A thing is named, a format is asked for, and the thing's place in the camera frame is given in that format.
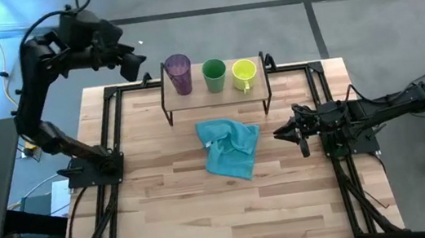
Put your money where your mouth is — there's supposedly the wooden shelf with black legs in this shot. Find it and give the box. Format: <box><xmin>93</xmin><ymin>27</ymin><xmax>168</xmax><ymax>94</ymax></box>
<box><xmin>155</xmin><ymin>49</ymin><xmax>276</xmax><ymax>129</ymax></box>

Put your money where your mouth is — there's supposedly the green plastic cup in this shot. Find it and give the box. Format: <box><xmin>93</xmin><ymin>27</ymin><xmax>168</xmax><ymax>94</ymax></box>
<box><xmin>200</xmin><ymin>56</ymin><xmax>230</xmax><ymax>95</ymax></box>

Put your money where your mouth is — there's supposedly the purple faceted plastic tumbler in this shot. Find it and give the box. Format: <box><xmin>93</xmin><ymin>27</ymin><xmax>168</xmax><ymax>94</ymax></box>
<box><xmin>162</xmin><ymin>52</ymin><xmax>196</xmax><ymax>99</ymax></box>

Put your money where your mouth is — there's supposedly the yellow mug with handle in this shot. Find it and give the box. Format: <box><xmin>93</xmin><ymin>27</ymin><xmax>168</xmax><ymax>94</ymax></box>
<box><xmin>229</xmin><ymin>56</ymin><xmax>261</xmax><ymax>95</ymax></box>

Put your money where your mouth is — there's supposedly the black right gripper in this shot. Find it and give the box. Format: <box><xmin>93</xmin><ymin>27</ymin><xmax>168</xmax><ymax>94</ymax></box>
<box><xmin>269</xmin><ymin>99</ymin><xmax>325</xmax><ymax>162</ymax></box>

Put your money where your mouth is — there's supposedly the blue microfibre cloth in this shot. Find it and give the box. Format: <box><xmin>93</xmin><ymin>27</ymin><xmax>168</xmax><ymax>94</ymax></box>
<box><xmin>194</xmin><ymin>113</ymin><xmax>267</xmax><ymax>186</ymax></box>

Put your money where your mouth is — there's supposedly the black clamp handle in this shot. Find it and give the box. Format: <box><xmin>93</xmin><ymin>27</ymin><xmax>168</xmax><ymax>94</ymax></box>
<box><xmin>263</xmin><ymin>51</ymin><xmax>277</xmax><ymax>72</ymax></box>
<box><xmin>139</xmin><ymin>71</ymin><xmax>153</xmax><ymax>87</ymax></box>

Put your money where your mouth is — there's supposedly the black cable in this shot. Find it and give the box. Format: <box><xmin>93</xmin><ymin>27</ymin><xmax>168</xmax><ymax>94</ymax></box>
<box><xmin>60</xmin><ymin>186</ymin><xmax>94</xmax><ymax>238</ymax></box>

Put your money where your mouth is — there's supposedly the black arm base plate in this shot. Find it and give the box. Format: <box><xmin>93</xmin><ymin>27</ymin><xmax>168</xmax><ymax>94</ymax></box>
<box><xmin>322</xmin><ymin>121</ymin><xmax>382</xmax><ymax>159</ymax></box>
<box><xmin>64</xmin><ymin>151</ymin><xmax>128</xmax><ymax>192</ymax></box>

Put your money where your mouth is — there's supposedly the black aluminium rig frame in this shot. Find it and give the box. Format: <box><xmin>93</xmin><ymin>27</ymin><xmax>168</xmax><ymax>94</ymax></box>
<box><xmin>37</xmin><ymin>41</ymin><xmax>409</xmax><ymax>238</ymax></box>

